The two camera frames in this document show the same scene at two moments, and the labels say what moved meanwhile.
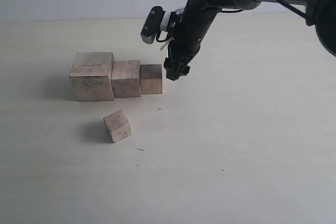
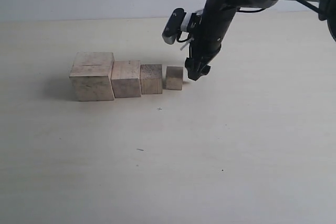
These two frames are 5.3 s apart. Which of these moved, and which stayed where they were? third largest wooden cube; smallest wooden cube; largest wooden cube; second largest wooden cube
Moved: smallest wooden cube
Stayed: largest wooden cube; third largest wooden cube; second largest wooden cube
